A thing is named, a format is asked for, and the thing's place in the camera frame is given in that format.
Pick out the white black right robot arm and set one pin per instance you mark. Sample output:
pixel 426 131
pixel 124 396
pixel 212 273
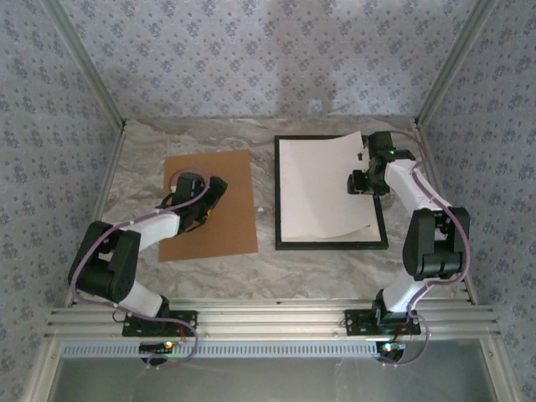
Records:
pixel 431 243

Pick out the blue building photo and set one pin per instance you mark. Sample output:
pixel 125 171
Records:
pixel 318 188

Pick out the grey metal panel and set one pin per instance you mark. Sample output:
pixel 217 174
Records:
pixel 272 381

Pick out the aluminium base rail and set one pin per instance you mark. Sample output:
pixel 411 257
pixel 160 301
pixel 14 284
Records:
pixel 272 318

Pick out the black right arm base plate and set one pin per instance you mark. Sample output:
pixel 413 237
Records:
pixel 356 322

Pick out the brown backing board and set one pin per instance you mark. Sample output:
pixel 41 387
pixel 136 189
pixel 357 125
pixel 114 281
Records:
pixel 234 209

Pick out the black picture frame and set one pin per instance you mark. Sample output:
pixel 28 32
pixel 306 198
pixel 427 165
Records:
pixel 331 246

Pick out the aluminium lower post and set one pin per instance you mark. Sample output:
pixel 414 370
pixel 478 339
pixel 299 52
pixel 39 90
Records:
pixel 498 372
pixel 42 372

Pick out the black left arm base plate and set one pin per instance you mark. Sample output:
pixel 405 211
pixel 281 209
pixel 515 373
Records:
pixel 188 316

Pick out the aluminium side rail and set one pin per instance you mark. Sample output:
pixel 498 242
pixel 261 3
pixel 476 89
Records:
pixel 433 173
pixel 108 176

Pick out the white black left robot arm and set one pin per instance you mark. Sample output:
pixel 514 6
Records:
pixel 109 264

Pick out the aluminium upright post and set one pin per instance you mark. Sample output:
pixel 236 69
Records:
pixel 88 63
pixel 452 63

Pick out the small controller board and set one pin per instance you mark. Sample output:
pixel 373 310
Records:
pixel 153 346
pixel 391 349

